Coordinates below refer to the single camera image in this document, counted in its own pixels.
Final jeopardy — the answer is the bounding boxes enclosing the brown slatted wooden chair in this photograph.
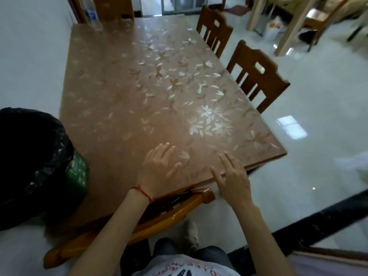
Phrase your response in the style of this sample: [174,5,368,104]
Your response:
[196,5,234,59]
[226,40,291,114]

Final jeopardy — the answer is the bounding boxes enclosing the person's right forearm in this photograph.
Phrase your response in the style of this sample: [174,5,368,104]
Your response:
[230,205,297,276]

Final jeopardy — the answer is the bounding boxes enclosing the glossy orange wooden chair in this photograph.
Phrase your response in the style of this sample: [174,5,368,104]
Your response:
[43,188,216,270]

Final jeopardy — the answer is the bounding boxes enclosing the clear plastic water bottle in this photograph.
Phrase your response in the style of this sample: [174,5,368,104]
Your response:
[78,0,103,32]

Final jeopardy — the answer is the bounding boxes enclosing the person's left forearm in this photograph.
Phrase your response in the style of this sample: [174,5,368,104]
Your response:
[68,189,153,276]

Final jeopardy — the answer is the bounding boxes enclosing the black trash bag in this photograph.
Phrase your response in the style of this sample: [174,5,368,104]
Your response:
[0,107,74,231]

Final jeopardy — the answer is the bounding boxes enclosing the person's beige shoe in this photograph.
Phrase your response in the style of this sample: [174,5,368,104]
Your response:
[183,220,200,252]

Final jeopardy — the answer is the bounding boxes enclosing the light wooden table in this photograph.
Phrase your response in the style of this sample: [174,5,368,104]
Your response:
[247,0,352,57]

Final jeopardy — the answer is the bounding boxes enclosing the person's white printed shirt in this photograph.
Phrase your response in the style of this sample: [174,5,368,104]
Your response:
[140,254,241,276]

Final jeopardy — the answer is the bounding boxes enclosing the light wooden chair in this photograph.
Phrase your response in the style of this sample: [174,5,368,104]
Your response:
[302,7,331,53]

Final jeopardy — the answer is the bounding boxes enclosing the person's right hand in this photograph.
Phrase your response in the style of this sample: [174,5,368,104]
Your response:
[209,152,254,211]

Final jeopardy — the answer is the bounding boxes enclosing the person's dark trousers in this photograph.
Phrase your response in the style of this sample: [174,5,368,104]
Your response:
[120,238,232,271]

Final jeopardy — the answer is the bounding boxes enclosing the red string bracelet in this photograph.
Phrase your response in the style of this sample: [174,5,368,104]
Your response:
[132,185,155,204]

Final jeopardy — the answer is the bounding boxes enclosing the person's left hand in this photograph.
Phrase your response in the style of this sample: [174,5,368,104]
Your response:
[136,142,183,199]

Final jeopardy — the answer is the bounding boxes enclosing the floral clear table cover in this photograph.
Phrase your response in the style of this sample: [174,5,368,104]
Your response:
[59,16,288,227]

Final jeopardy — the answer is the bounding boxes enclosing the dark red floor mat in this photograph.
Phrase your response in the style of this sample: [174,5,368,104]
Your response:
[228,4,254,17]

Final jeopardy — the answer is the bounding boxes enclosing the white plastic bag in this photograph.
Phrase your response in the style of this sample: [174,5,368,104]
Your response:
[262,16,284,42]

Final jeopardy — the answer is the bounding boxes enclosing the green trash bin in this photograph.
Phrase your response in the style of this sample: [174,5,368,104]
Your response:
[64,151,90,200]

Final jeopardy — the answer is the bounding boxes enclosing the black shoe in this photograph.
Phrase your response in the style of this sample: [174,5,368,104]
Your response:
[298,30,317,45]

